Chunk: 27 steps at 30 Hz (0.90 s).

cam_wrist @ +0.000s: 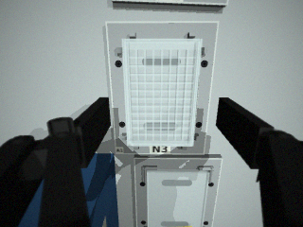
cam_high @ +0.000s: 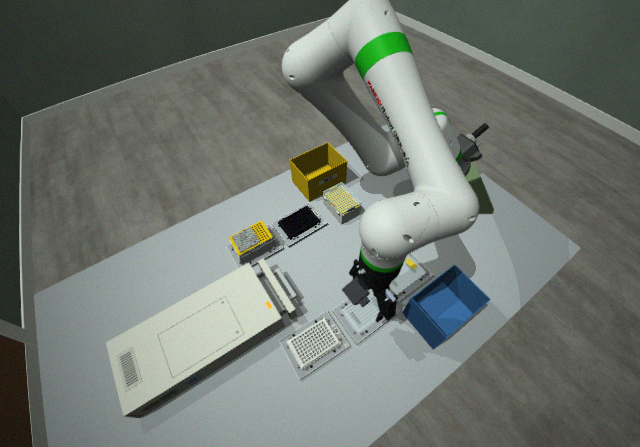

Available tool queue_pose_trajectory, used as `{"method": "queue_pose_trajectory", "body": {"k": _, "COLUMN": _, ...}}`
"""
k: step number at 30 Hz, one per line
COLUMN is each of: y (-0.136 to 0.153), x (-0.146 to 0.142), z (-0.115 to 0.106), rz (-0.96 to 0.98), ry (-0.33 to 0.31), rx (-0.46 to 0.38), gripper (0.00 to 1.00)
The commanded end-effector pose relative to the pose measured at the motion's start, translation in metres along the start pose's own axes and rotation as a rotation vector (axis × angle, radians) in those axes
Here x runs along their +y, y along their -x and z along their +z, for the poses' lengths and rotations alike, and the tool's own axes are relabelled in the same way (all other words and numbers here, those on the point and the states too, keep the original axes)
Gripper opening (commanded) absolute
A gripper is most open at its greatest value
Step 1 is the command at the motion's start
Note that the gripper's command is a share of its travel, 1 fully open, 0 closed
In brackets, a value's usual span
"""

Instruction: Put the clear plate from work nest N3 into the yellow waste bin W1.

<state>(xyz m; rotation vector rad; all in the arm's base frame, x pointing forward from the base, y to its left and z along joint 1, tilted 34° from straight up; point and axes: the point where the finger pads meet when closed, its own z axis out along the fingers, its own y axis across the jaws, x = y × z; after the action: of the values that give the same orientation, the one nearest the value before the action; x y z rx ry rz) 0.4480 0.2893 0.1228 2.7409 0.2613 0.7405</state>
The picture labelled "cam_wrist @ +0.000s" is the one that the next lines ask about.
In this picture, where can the clear plastic well plate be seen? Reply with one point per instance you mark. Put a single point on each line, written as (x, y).
(161, 86)

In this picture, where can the clear rectangular plate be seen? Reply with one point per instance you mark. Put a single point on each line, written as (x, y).
(177, 197)

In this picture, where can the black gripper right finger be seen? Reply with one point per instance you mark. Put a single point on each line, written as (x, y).
(276, 154)

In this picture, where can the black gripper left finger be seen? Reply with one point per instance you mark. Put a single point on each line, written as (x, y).
(70, 146)

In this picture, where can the blue open-top bin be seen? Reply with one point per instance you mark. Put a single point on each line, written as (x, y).
(99, 180)

